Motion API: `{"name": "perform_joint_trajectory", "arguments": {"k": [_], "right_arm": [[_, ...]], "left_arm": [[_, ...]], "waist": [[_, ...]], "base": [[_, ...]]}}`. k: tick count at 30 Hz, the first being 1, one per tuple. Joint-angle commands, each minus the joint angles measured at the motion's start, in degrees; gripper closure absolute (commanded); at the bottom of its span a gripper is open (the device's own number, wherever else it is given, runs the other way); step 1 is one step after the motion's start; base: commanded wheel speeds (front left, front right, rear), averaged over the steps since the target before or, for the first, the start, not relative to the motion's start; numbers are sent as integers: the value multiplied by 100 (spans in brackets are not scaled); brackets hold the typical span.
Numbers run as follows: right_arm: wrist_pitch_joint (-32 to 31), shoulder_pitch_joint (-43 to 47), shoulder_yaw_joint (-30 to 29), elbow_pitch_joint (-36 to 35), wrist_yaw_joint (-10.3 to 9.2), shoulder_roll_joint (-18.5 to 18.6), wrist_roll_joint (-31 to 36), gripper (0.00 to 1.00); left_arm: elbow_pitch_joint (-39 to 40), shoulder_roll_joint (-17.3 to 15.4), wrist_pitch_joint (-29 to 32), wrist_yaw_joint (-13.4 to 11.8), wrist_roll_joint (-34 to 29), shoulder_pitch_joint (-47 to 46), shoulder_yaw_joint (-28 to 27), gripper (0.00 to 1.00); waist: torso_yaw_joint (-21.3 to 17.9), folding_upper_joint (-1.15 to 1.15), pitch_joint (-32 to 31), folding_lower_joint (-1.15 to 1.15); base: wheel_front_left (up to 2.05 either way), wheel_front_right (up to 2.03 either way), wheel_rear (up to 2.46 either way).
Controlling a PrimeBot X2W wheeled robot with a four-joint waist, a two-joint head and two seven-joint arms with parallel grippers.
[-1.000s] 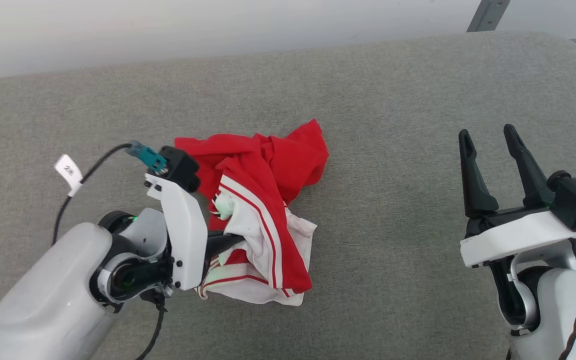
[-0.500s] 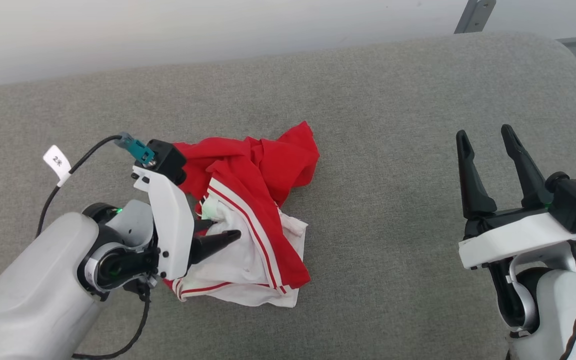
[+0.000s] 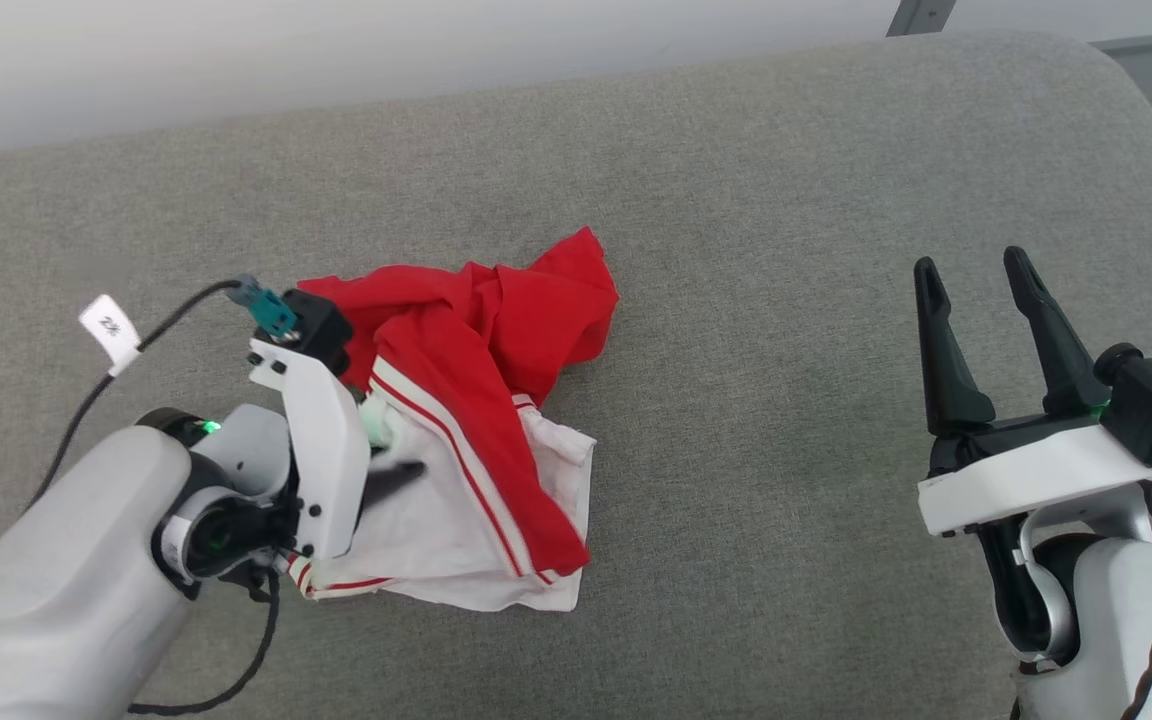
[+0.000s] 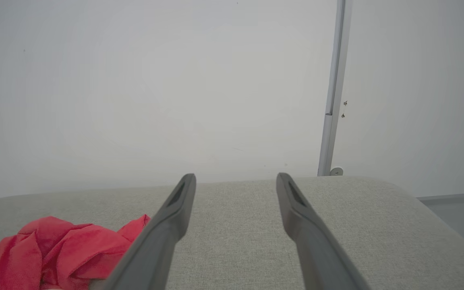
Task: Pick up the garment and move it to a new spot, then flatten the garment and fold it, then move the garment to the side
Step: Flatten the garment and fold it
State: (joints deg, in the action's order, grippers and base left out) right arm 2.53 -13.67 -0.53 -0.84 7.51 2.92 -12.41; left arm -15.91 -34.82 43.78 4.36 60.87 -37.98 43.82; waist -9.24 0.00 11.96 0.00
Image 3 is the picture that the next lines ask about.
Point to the grey fabric sofa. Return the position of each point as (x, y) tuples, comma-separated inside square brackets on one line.
[(736, 250)]

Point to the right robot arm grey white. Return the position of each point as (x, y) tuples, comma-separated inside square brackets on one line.
[(1106, 630)]

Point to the red white basketball jersey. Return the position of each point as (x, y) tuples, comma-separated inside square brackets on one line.
[(496, 350)]

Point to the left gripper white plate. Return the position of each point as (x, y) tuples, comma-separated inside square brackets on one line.
[(321, 460)]

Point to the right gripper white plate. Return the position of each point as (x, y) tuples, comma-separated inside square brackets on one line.
[(1026, 475)]

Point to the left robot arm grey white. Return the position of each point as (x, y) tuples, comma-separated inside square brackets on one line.
[(56, 580)]

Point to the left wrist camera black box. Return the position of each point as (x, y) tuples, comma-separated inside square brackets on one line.
[(316, 330)]

